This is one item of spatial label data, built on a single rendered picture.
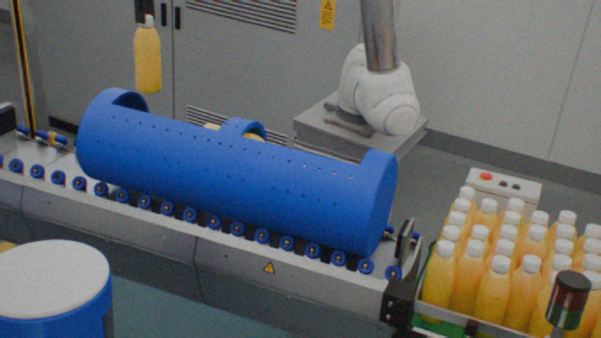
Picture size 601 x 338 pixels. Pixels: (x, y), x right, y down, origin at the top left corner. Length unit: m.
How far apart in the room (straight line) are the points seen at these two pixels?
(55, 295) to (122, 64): 2.69
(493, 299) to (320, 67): 1.96
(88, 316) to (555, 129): 3.41
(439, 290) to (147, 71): 1.01
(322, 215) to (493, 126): 2.93
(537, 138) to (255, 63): 1.88
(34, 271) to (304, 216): 0.65
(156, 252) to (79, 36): 2.44
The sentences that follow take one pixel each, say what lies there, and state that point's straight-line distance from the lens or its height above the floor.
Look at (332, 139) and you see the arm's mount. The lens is 2.30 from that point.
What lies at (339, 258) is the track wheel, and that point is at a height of 0.96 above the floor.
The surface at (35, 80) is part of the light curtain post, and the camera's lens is 2.74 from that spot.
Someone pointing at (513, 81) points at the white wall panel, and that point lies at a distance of 4.49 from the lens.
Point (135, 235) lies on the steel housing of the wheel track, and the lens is 2.13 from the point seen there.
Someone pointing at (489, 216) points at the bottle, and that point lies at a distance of 1.95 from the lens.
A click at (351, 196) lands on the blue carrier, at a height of 1.17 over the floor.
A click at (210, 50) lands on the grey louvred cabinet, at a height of 0.82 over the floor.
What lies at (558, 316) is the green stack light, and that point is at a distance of 1.48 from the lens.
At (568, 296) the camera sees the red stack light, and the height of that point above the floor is 1.24.
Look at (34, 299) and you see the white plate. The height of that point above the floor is 1.04.
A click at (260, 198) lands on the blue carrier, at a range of 1.83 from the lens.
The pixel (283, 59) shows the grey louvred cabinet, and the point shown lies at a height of 0.87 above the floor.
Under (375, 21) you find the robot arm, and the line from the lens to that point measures 2.00.
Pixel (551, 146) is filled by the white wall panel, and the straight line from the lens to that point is 4.57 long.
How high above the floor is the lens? 2.04
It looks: 28 degrees down
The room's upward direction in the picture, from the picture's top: 5 degrees clockwise
